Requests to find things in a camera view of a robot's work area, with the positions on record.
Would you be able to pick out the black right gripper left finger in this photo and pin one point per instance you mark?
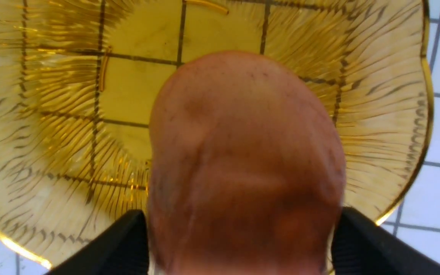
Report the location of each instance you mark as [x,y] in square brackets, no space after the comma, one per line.
[122,249]

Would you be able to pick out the amber glass plate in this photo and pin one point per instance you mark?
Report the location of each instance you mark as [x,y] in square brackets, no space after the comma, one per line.
[78,79]

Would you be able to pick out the brown potato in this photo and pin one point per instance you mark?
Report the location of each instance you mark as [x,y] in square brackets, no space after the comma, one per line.
[248,170]

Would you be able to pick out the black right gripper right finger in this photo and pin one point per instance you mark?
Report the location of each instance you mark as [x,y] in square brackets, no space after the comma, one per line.
[360,247]

